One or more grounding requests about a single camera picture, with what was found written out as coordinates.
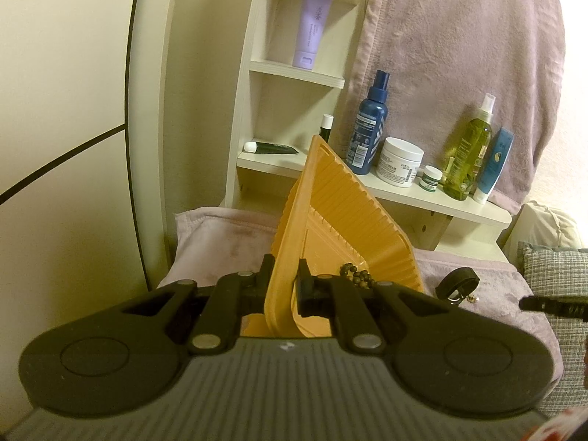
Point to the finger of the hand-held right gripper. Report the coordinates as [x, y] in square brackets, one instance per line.
[560, 308]

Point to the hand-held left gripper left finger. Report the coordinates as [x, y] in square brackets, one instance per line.
[239, 291]

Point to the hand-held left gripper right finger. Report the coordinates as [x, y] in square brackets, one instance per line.
[302, 291]

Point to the orange ribbed plastic tray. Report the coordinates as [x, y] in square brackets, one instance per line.
[340, 211]

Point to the grey checked pillow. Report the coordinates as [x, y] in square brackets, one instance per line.
[560, 275]

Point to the lilac towel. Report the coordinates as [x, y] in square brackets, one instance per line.
[220, 243]

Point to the small metal earring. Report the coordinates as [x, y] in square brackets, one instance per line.
[473, 299]

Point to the white bedding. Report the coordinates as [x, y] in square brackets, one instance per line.
[556, 220]

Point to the red white packet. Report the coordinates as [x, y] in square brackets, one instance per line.
[562, 429]

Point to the dark green white-capped tube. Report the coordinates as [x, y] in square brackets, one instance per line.
[275, 148]

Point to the blue white cosmetic tube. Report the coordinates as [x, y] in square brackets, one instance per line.
[494, 165]

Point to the white cream jar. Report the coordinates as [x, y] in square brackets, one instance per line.
[398, 161]

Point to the green lip balm stick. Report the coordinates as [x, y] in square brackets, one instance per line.
[326, 128]

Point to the blue spray bottle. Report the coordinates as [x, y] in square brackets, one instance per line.
[367, 133]

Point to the small green cream jar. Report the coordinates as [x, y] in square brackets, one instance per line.
[432, 179]

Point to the green oil spray bottle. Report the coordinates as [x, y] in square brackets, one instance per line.
[468, 156]

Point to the white wooden shelf unit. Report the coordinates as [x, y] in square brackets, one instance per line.
[294, 66]

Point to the purple cosmetic tube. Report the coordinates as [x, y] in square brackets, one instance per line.
[312, 27]

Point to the hanging lilac blanket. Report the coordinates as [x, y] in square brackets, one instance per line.
[459, 46]

